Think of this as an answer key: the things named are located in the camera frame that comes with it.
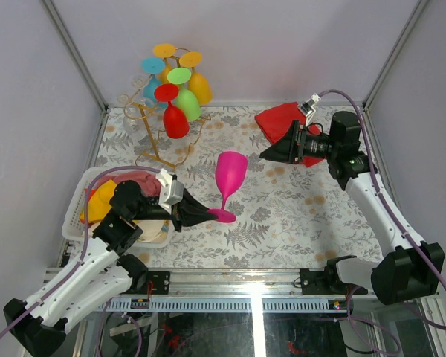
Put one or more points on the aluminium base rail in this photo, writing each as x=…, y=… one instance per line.
x=239, y=283

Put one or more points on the red folded cloth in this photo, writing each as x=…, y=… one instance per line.
x=275, y=123

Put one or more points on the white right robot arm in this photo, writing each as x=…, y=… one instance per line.
x=409, y=265

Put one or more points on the front orange plastic wine glass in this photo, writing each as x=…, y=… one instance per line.
x=197, y=83

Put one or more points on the white plastic basket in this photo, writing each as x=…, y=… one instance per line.
x=73, y=229

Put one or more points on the cream cloth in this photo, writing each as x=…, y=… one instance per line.
x=154, y=231

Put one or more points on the yellow cloth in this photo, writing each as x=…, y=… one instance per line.
x=98, y=203

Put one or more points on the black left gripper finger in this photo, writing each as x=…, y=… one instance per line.
x=189, y=207
x=191, y=219

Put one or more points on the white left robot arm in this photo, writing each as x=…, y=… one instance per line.
x=103, y=269

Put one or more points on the red plastic wine glass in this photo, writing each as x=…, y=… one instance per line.
x=175, y=121

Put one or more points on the magenta plastic wine glass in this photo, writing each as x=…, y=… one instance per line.
x=231, y=168

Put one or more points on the rear orange plastic wine glass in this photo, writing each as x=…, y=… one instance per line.
x=164, y=51

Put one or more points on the pink crumpled cloth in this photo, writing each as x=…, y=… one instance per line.
x=147, y=181

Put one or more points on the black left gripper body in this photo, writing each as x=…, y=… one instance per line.
x=158, y=213

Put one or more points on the teal plastic wine glass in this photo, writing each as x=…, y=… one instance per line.
x=153, y=66

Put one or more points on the gold wire wine glass rack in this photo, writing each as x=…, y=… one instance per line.
x=153, y=119

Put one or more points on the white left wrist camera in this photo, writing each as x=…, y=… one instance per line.
x=172, y=190

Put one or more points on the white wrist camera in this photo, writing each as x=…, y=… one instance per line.
x=308, y=108
x=172, y=190

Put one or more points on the green plastic wine glass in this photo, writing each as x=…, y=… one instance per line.
x=186, y=100

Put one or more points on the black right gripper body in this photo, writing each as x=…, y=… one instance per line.
x=311, y=146

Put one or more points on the clear wine glass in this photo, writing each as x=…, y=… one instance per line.
x=132, y=102

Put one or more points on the grey cable duct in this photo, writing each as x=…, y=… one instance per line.
x=269, y=305

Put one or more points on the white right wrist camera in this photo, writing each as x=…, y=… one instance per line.
x=308, y=108

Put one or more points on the orange plastic wine glass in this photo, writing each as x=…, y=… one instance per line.
x=164, y=51
x=197, y=83

